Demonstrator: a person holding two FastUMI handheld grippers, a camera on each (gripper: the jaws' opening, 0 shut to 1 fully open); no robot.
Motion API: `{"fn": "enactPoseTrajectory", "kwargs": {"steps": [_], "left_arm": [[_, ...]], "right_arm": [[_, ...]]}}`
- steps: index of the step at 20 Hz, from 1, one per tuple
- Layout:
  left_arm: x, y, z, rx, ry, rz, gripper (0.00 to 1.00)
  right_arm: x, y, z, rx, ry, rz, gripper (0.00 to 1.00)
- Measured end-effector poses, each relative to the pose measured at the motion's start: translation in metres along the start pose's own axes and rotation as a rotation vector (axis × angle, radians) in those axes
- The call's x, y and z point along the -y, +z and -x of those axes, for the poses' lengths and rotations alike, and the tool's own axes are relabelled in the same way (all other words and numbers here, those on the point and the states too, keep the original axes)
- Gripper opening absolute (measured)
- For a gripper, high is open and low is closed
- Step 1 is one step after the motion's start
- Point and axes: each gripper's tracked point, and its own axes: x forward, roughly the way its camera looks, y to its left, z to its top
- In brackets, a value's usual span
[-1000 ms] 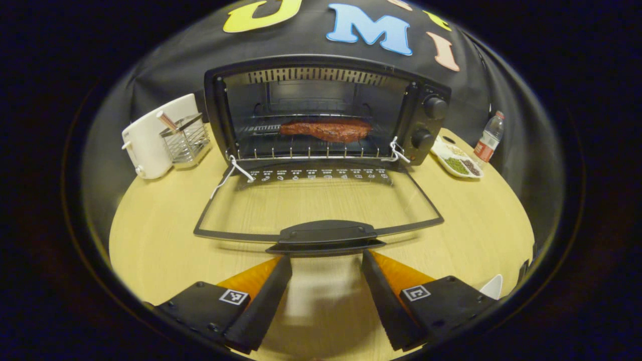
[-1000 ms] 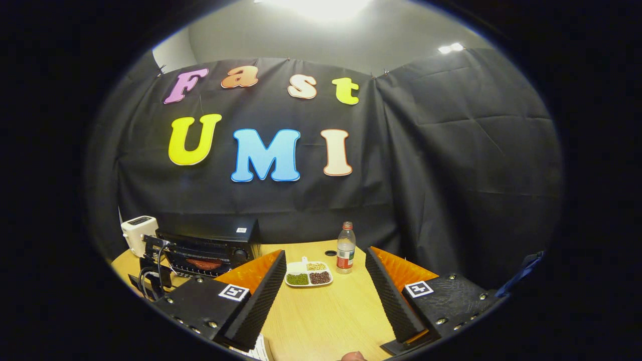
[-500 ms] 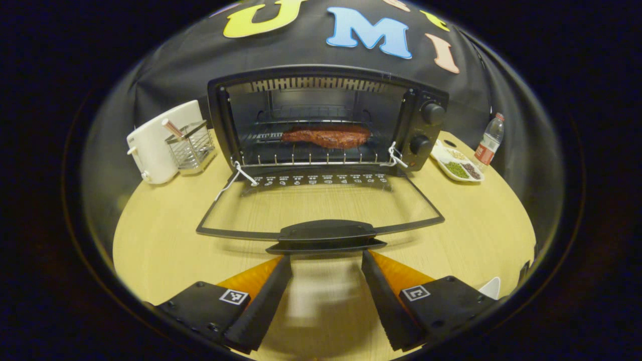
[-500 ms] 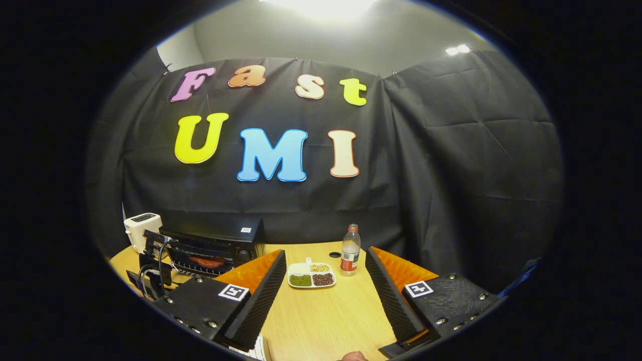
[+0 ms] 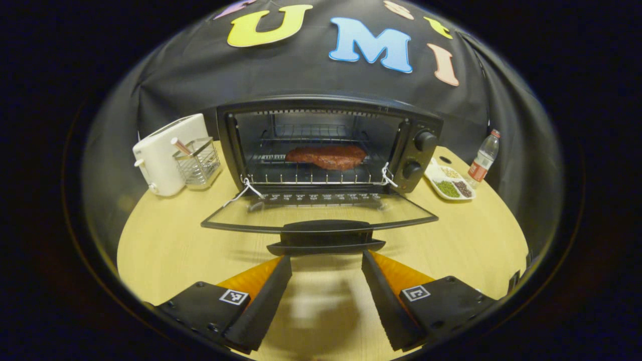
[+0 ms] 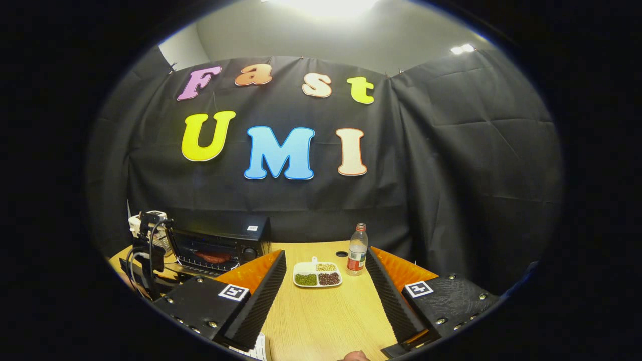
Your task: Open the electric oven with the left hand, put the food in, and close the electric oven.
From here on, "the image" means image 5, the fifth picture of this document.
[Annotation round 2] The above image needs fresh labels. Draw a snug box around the white divided plate of beans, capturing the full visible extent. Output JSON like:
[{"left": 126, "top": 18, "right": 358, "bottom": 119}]
[{"left": 424, "top": 158, "right": 477, "bottom": 202}]

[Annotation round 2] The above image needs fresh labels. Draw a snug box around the clear wire utensil holder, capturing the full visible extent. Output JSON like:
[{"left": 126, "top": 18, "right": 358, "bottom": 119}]
[{"left": 172, "top": 137, "right": 223, "bottom": 190}]

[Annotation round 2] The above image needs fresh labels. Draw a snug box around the white cord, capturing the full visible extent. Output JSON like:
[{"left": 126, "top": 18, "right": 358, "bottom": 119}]
[
  {"left": 380, "top": 161, "right": 399, "bottom": 189},
  {"left": 223, "top": 175, "right": 265, "bottom": 207}
]

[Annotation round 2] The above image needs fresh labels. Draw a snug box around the clear bottle with red label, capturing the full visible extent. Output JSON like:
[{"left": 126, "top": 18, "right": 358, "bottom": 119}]
[{"left": 467, "top": 129, "right": 501, "bottom": 190}]

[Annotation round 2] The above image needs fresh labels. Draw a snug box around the wire oven rack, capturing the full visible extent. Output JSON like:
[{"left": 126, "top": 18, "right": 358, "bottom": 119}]
[{"left": 243, "top": 124, "right": 397, "bottom": 185}]

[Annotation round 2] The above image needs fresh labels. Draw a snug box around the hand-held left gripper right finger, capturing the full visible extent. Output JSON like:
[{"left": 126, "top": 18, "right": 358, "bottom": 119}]
[{"left": 361, "top": 249, "right": 500, "bottom": 351}]

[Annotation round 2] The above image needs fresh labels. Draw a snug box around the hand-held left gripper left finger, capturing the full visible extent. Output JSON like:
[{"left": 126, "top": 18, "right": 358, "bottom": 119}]
[{"left": 145, "top": 255, "right": 292, "bottom": 354}]

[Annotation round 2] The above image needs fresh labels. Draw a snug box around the red brown steak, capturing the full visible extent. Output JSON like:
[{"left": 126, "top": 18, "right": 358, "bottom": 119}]
[{"left": 285, "top": 144, "right": 368, "bottom": 171}]

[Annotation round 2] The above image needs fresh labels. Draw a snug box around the black electric oven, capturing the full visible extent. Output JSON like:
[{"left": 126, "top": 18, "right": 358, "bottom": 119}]
[{"left": 201, "top": 95, "right": 444, "bottom": 256}]

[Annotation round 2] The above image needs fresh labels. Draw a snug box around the white toaster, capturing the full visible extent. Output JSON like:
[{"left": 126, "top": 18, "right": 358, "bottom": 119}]
[{"left": 132, "top": 113, "right": 209, "bottom": 197}]

